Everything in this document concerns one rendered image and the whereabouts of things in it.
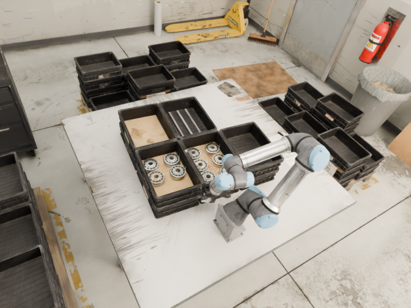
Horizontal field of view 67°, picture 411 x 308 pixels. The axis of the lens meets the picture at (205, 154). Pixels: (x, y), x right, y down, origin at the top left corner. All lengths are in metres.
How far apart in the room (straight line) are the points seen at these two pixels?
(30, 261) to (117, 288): 0.67
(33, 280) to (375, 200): 3.03
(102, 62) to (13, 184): 1.67
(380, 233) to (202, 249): 1.98
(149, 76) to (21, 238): 1.93
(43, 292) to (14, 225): 0.59
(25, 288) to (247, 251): 1.26
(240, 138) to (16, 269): 1.64
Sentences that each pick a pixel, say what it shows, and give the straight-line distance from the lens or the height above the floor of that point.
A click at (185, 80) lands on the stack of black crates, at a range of 3.58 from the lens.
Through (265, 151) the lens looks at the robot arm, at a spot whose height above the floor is 1.28.
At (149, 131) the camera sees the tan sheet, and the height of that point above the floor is 0.83.
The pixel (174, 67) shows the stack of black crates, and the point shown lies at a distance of 3.65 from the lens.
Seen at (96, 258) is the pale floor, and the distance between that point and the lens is 2.64.
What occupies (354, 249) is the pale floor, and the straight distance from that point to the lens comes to 3.14.
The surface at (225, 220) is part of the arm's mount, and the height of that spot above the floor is 0.84.
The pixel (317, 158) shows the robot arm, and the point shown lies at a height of 1.36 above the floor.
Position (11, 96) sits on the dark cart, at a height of 0.73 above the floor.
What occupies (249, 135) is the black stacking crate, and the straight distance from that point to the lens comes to 2.34.
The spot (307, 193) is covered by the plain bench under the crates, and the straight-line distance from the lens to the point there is 2.31.
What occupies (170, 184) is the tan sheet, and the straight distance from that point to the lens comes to 1.94.
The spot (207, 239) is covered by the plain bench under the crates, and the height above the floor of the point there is 0.70.
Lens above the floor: 2.38
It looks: 47 degrees down
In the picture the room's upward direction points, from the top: 11 degrees clockwise
